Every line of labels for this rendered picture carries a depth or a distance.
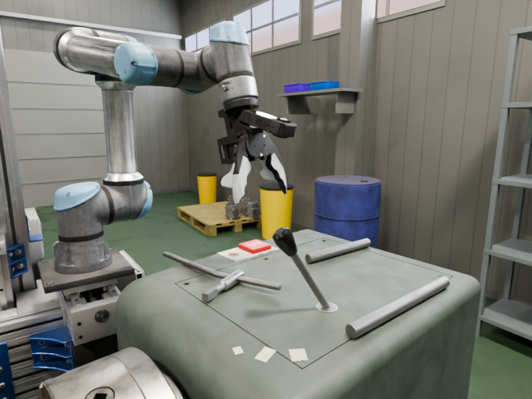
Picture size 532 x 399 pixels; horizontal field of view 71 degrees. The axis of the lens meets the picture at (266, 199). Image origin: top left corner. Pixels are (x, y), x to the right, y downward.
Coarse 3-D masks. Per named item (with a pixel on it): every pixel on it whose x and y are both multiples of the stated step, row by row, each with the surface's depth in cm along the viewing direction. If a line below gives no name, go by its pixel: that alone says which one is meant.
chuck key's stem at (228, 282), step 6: (240, 270) 74; (228, 276) 71; (234, 276) 72; (222, 282) 69; (228, 282) 70; (234, 282) 71; (210, 288) 67; (216, 288) 67; (222, 288) 68; (228, 288) 70; (204, 294) 65; (210, 294) 65; (216, 294) 67; (204, 300) 65; (210, 300) 65
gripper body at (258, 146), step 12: (228, 108) 73; (240, 108) 74; (252, 108) 77; (228, 120) 76; (228, 132) 76; (240, 132) 75; (252, 132) 72; (264, 132) 76; (228, 144) 75; (252, 144) 72; (264, 144) 75; (228, 156) 75; (252, 156) 74; (264, 156) 75
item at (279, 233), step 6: (282, 228) 58; (288, 228) 58; (276, 234) 57; (282, 234) 57; (288, 234) 57; (276, 240) 57; (282, 240) 57; (288, 240) 57; (282, 246) 58; (288, 246) 58; (294, 246) 58; (288, 252) 58; (294, 252) 59
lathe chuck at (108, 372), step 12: (96, 360) 55; (108, 360) 53; (72, 372) 51; (84, 372) 51; (96, 372) 50; (108, 372) 50; (120, 372) 50; (48, 384) 49; (60, 384) 48; (72, 384) 48; (84, 384) 48; (96, 384) 48; (108, 384) 48; (120, 384) 48; (132, 384) 48; (48, 396) 47; (60, 396) 46; (72, 396) 46; (84, 396) 46; (120, 396) 46; (132, 396) 47
